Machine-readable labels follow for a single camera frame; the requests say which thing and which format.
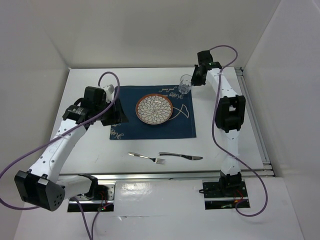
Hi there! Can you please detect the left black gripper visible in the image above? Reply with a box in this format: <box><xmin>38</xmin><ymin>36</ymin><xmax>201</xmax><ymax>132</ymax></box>
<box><xmin>94</xmin><ymin>98</ymin><xmax>129</xmax><ymax>126</ymax></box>

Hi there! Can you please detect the clear drinking glass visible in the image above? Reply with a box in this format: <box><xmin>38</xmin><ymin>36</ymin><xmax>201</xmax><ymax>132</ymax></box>
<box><xmin>178</xmin><ymin>74</ymin><xmax>192</xmax><ymax>95</ymax></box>

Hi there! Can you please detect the blue fish placemat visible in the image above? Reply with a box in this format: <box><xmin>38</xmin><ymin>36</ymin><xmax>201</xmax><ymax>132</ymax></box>
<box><xmin>109</xmin><ymin>85</ymin><xmax>197</xmax><ymax>140</ymax></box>

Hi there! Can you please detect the floral ceramic plate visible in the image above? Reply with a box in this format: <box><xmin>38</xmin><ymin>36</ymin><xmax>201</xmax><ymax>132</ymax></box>
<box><xmin>135</xmin><ymin>93</ymin><xmax>173</xmax><ymax>125</ymax></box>

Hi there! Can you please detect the silver fork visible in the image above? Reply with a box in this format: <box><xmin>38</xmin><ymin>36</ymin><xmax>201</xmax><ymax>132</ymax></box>
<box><xmin>128</xmin><ymin>152</ymin><xmax>166</xmax><ymax>165</ymax></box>

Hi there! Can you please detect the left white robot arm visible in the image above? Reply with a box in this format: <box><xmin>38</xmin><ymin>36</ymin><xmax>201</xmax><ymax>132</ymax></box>
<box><xmin>14</xmin><ymin>85</ymin><xmax>129</xmax><ymax>212</ymax></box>

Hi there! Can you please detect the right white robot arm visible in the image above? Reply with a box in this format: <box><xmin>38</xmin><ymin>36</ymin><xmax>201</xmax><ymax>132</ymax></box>
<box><xmin>191</xmin><ymin>50</ymin><xmax>246</xmax><ymax>196</ymax></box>

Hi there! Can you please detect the silver table knife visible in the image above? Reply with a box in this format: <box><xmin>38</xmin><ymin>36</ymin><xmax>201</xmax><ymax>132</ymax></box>
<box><xmin>158</xmin><ymin>152</ymin><xmax>203</xmax><ymax>161</ymax></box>

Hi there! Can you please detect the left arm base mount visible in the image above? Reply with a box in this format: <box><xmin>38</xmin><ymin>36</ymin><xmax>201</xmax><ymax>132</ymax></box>
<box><xmin>75</xmin><ymin>182</ymin><xmax>116</xmax><ymax>213</ymax></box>

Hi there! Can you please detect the aluminium front rail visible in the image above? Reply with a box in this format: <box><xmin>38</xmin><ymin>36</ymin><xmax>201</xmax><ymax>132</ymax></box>
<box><xmin>58</xmin><ymin>169</ymin><xmax>275</xmax><ymax>181</ymax></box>

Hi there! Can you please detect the aluminium rail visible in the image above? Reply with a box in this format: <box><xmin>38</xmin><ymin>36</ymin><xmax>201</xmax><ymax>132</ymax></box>
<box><xmin>234</xmin><ymin>67</ymin><xmax>274</xmax><ymax>173</ymax></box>
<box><xmin>58</xmin><ymin>169</ymin><xmax>275</xmax><ymax>181</ymax></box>

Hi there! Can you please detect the aluminium right side rail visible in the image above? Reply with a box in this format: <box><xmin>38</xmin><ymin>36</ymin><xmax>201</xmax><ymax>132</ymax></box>
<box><xmin>234</xmin><ymin>67</ymin><xmax>274</xmax><ymax>173</ymax></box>

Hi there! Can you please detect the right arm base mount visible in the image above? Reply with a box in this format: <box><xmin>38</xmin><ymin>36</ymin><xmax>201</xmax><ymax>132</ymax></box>
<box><xmin>198</xmin><ymin>177</ymin><xmax>250</xmax><ymax>210</ymax></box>

